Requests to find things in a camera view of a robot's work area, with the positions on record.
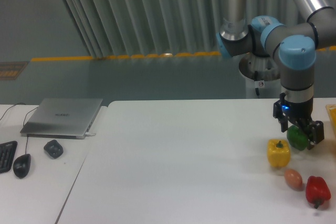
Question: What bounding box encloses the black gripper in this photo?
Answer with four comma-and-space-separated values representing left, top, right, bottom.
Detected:
272, 92, 324, 150

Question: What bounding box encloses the green bell pepper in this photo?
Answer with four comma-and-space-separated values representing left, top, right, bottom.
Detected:
287, 125, 308, 151

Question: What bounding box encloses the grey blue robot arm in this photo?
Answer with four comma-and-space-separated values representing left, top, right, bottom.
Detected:
216, 0, 335, 149

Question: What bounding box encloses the yellow basket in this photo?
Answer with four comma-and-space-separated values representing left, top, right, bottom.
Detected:
325, 104, 336, 128

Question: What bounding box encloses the yellow bell pepper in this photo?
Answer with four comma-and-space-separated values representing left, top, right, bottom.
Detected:
267, 139, 291, 168

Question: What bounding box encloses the brown egg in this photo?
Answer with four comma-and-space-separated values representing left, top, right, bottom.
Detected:
284, 169, 303, 190

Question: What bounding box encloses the red bell pepper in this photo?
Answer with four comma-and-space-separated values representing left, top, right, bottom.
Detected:
306, 176, 331, 209

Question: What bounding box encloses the grey pleated curtain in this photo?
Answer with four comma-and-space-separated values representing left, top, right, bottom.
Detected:
49, 0, 310, 59

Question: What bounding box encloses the small black device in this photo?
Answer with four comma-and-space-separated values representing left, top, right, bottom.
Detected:
44, 140, 64, 159

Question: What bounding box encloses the silver closed laptop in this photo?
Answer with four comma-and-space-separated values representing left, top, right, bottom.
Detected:
20, 98, 103, 139

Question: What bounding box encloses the black computer mouse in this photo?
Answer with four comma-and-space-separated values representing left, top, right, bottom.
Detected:
13, 154, 31, 179

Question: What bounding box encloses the black keyboard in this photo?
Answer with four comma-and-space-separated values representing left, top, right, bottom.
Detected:
0, 141, 17, 174

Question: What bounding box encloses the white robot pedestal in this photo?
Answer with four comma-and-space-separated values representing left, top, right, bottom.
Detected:
238, 54, 281, 99

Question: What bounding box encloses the black pedestal cable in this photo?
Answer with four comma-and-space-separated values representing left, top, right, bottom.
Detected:
254, 70, 260, 98

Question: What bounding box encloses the black mouse cable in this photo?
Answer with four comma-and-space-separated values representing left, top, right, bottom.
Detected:
23, 110, 37, 155

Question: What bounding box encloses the black laptop cable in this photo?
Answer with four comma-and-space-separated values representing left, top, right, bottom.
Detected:
0, 102, 26, 121

